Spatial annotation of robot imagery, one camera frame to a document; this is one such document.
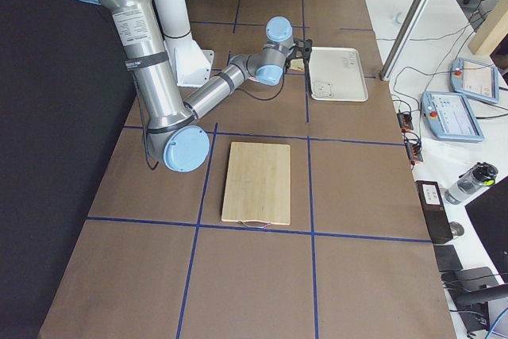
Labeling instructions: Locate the orange connector block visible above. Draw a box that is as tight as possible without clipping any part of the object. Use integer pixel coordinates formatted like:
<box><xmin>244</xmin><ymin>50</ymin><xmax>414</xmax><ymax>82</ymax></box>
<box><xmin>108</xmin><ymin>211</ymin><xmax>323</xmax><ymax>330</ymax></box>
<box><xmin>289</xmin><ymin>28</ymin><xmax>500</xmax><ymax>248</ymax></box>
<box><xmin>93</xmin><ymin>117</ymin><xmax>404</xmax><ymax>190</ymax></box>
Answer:
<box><xmin>396</xmin><ymin>111</ymin><xmax>414</xmax><ymax>132</ymax></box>
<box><xmin>404</xmin><ymin>136</ymin><xmax>423</xmax><ymax>165</ymax></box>

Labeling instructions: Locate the teach pendant tablet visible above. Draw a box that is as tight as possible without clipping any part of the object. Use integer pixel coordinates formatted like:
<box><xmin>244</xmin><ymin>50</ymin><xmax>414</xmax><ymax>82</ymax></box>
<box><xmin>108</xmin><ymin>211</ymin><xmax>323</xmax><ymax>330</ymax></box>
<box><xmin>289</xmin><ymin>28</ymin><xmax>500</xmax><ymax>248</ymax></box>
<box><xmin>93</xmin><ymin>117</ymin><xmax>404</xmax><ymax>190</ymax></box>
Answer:
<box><xmin>450</xmin><ymin>57</ymin><xmax>499</xmax><ymax>104</ymax></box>
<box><xmin>421</xmin><ymin>91</ymin><xmax>484</xmax><ymax>142</ymax></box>

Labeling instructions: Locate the far teach pendant tablet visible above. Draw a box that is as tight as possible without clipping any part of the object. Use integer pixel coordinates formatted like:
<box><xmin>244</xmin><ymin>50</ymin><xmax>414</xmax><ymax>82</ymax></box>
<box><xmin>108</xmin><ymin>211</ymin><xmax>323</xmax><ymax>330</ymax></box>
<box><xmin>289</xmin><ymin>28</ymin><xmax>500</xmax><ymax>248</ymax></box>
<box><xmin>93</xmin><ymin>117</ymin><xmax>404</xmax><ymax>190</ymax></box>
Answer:
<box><xmin>450</xmin><ymin>57</ymin><xmax>499</xmax><ymax>104</ymax></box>

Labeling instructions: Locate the bread slice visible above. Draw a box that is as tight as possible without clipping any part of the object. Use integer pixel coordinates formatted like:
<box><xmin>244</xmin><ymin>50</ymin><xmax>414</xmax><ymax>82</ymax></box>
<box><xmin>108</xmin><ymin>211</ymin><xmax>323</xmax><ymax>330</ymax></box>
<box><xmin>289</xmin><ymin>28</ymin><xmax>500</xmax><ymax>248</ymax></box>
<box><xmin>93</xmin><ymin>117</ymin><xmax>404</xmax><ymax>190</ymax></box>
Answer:
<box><xmin>289</xmin><ymin>59</ymin><xmax>305</xmax><ymax>73</ymax></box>

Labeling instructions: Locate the orange connector block far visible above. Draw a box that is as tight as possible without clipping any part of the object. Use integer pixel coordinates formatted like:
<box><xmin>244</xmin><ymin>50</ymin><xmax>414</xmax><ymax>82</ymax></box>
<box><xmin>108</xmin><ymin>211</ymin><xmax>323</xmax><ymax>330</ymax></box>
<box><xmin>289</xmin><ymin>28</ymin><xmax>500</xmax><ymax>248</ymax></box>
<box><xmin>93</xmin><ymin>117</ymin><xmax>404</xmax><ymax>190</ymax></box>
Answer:
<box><xmin>396</xmin><ymin>111</ymin><xmax>414</xmax><ymax>132</ymax></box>

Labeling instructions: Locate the orange connector block near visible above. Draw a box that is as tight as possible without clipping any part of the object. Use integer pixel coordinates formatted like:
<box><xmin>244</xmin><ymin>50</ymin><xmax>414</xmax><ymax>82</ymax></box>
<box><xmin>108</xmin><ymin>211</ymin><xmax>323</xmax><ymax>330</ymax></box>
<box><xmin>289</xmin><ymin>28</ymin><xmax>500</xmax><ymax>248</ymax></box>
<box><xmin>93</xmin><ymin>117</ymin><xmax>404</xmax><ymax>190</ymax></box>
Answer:
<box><xmin>404</xmin><ymin>136</ymin><xmax>423</xmax><ymax>165</ymax></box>

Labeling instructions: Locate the clear water bottle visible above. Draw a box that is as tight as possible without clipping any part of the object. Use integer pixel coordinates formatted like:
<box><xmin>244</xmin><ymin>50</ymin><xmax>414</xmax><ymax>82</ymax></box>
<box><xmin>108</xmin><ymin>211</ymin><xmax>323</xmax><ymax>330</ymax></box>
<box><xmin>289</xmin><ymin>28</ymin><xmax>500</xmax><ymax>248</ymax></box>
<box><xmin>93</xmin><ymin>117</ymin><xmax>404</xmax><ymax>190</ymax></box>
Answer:
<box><xmin>444</xmin><ymin>162</ymin><xmax>498</xmax><ymax>205</ymax></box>

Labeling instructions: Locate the aluminium frame post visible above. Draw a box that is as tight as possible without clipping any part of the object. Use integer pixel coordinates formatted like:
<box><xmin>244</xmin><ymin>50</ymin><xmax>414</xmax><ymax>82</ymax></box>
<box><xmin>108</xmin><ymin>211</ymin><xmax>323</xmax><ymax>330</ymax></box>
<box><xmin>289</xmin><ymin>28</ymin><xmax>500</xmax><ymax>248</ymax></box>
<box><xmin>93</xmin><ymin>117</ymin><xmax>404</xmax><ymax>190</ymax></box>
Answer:
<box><xmin>379</xmin><ymin>0</ymin><xmax>429</xmax><ymax>81</ymax></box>

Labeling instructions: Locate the black monitor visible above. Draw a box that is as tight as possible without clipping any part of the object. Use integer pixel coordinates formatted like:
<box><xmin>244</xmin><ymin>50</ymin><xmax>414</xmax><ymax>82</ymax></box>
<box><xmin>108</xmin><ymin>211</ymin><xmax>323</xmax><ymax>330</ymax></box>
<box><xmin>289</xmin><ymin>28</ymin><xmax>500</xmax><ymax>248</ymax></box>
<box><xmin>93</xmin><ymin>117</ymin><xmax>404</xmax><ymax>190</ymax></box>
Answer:
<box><xmin>465</xmin><ymin>182</ymin><xmax>507</xmax><ymax>281</ymax></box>

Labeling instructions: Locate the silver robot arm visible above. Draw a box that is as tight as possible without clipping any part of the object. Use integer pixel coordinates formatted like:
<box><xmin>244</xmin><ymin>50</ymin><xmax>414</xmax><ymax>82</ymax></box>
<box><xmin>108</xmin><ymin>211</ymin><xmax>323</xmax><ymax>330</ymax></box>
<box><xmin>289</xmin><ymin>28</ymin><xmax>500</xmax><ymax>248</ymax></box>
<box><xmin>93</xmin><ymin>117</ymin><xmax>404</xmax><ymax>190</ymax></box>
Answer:
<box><xmin>78</xmin><ymin>0</ymin><xmax>294</xmax><ymax>172</ymax></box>

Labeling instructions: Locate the wooden cutting board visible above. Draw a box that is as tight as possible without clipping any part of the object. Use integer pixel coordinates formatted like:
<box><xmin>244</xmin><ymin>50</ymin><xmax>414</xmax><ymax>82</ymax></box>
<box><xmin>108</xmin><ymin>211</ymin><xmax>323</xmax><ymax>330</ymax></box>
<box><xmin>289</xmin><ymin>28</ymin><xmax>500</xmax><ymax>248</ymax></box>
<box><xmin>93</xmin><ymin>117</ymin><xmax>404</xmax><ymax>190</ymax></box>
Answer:
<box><xmin>221</xmin><ymin>142</ymin><xmax>291</xmax><ymax>225</ymax></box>

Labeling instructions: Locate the cream bear tray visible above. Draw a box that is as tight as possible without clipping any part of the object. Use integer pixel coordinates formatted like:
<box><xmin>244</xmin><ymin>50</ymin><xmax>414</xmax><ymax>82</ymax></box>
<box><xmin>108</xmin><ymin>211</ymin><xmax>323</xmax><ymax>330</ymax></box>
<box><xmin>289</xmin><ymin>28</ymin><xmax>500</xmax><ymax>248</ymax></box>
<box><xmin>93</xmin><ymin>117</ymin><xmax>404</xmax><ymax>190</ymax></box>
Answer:
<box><xmin>309</xmin><ymin>47</ymin><xmax>368</xmax><ymax>102</ymax></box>

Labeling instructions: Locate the black desk stand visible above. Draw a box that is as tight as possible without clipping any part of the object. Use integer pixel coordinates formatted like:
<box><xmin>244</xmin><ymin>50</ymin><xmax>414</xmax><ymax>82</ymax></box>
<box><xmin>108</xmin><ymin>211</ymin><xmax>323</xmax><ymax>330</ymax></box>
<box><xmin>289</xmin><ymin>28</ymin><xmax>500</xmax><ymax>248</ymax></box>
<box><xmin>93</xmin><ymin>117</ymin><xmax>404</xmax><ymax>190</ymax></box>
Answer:
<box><xmin>441</xmin><ymin>267</ymin><xmax>507</xmax><ymax>318</ymax></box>

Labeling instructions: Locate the dark brown box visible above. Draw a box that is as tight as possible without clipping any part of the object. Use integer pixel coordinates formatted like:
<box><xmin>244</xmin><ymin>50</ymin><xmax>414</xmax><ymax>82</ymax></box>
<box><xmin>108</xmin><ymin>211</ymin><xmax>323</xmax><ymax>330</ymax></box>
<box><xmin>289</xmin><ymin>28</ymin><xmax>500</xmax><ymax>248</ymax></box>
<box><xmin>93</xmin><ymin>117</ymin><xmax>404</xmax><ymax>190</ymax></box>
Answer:
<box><xmin>415</xmin><ymin>180</ymin><xmax>453</xmax><ymax>245</ymax></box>

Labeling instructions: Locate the near teach pendant tablet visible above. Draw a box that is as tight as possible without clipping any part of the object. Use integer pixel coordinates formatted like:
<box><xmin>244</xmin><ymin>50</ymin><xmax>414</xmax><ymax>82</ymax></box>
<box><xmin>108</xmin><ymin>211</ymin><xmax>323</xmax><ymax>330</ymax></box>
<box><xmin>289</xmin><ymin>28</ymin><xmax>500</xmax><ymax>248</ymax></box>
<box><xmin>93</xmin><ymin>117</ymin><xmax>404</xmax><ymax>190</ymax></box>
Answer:
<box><xmin>421</xmin><ymin>91</ymin><xmax>484</xmax><ymax>142</ymax></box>

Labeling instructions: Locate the wooden plank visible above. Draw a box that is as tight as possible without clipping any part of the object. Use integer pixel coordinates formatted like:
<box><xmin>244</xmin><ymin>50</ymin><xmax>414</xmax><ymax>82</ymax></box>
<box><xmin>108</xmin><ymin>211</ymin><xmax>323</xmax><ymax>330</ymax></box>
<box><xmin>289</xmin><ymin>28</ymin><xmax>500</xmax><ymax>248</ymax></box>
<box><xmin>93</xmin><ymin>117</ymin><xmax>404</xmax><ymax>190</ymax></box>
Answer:
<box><xmin>468</xmin><ymin>0</ymin><xmax>507</xmax><ymax>56</ymax></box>

